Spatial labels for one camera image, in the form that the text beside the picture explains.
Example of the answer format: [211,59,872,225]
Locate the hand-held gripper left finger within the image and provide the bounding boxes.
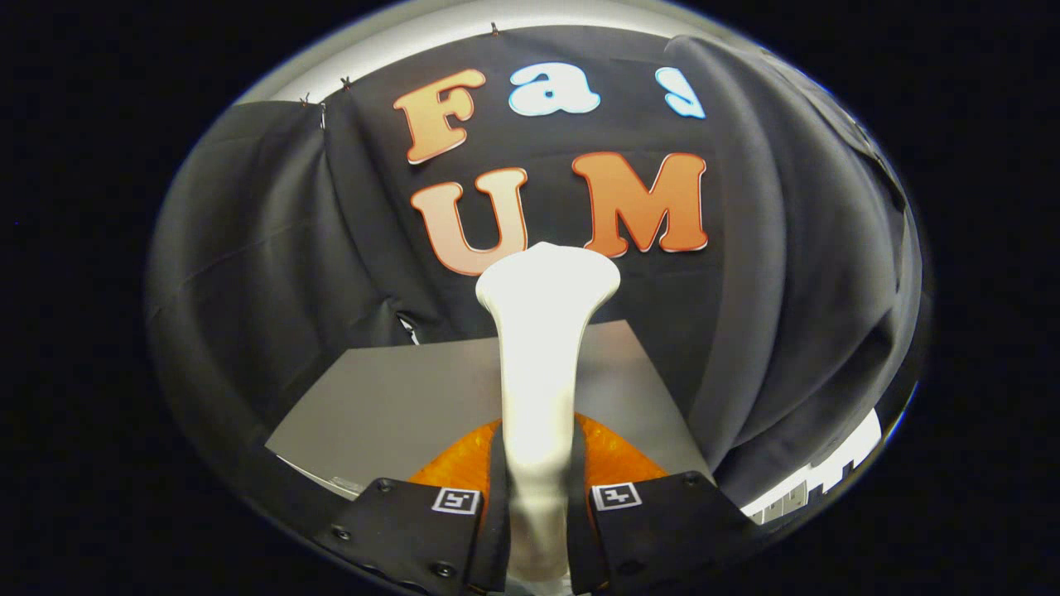
[313,418,512,595]

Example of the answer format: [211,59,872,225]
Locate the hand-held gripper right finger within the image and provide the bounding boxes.
[567,412,759,595]

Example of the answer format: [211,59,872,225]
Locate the white garment steamer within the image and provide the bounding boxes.
[475,242,622,584]

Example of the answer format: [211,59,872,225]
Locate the grey drawer cabinet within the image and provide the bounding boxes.
[265,321,715,497]

